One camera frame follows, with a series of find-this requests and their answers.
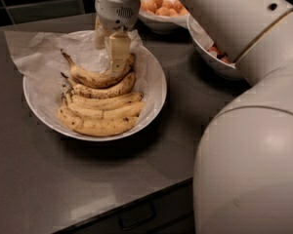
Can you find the yellow banana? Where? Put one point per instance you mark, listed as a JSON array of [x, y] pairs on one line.
[[132, 109], [96, 127], [102, 103]]

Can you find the red strawberries pile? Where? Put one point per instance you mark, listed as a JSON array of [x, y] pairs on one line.
[[215, 52]]

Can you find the white bowl of apricots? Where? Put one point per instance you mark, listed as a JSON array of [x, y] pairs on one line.
[[159, 25]]

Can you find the left dark drawer front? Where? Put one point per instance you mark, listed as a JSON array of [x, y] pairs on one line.
[[167, 211]]

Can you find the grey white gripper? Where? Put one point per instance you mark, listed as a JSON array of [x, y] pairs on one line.
[[116, 12]]

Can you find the paper in strawberry bowl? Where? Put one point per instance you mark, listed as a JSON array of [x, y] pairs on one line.
[[198, 34]]

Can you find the white banana bowl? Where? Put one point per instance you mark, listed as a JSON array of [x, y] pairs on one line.
[[156, 82]]

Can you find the spotted banana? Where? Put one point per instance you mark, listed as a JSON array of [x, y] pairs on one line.
[[98, 80], [123, 87]]

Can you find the white paper under bananas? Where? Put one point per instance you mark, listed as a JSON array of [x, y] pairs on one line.
[[39, 56]]

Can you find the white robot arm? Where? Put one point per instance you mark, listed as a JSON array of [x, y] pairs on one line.
[[243, 170]]

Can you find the bottom yellow banana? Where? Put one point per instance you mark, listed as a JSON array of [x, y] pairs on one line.
[[96, 127]]

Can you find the white strawberry bowl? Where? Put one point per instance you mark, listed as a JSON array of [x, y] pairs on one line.
[[227, 71]]

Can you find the orange apricots pile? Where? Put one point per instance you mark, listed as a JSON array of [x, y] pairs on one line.
[[164, 8]]

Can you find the black left drawer handle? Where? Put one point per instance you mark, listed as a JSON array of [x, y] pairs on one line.
[[136, 216]]

